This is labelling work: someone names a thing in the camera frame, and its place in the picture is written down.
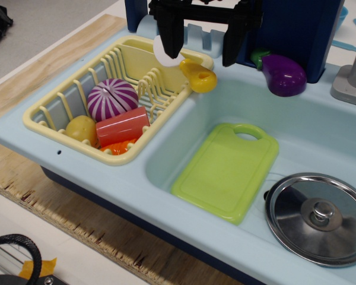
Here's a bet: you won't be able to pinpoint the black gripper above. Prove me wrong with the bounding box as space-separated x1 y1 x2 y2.
149 1 263 67

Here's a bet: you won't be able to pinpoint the green plastic cutting board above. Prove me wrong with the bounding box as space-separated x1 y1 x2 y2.
171 123 279 225

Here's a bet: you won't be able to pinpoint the wooden board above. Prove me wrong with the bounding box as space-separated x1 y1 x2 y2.
0 12 235 284

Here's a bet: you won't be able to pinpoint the purple toy eggplant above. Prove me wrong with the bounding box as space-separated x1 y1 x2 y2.
250 48 307 97

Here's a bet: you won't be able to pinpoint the dark blue toy backsplash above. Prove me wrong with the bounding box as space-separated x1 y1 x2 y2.
125 1 344 83

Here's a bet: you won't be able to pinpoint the purple striped toy onion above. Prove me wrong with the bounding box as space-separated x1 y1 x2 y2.
87 78 139 122

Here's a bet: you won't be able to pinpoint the red toy sausage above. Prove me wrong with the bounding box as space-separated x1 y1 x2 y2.
96 106 150 147

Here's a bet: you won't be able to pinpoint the yellow dish rack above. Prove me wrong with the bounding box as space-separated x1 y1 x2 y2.
23 36 214 166

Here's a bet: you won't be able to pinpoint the orange toy carrot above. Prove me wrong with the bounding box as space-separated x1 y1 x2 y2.
100 139 137 156

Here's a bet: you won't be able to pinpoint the blue plastic cup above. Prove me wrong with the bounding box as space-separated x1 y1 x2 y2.
336 7 348 31

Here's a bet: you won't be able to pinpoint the yellow toy potato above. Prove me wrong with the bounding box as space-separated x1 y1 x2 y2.
65 115 97 145

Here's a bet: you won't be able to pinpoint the grey toy faucet base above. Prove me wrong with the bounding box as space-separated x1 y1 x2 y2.
330 57 356 105

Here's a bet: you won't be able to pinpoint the light blue toy sink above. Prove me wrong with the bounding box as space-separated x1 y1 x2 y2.
0 30 356 284

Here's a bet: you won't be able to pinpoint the steel pot lid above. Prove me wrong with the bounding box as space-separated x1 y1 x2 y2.
265 173 356 267

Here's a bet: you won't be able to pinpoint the yellow tape piece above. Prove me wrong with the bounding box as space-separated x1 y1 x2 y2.
18 258 57 280

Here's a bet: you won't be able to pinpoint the black braided cable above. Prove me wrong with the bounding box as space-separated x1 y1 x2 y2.
0 233 43 283

